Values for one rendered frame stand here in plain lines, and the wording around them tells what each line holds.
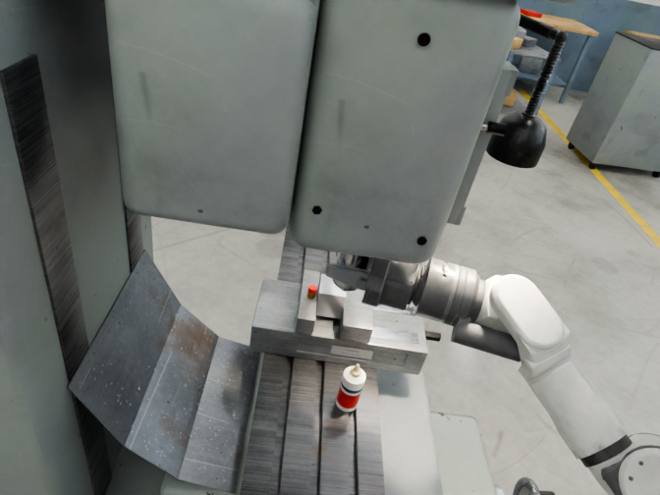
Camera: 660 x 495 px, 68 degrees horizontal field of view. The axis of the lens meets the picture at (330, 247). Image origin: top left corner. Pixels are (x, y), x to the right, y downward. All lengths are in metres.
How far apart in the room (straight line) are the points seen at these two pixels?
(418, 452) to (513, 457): 1.22
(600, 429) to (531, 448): 1.60
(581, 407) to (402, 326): 0.43
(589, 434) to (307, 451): 0.44
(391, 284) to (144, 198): 0.34
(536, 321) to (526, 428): 1.68
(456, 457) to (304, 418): 0.42
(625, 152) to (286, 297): 4.54
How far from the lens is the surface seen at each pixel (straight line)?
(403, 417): 1.08
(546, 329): 0.70
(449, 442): 1.23
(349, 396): 0.91
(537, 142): 0.71
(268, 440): 0.90
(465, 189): 0.66
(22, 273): 0.61
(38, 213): 0.61
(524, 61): 7.13
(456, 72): 0.51
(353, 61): 0.50
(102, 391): 0.83
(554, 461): 2.33
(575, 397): 0.72
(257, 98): 0.50
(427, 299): 0.70
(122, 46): 0.52
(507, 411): 2.37
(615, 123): 5.08
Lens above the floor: 1.67
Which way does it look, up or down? 35 degrees down
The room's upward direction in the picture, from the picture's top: 12 degrees clockwise
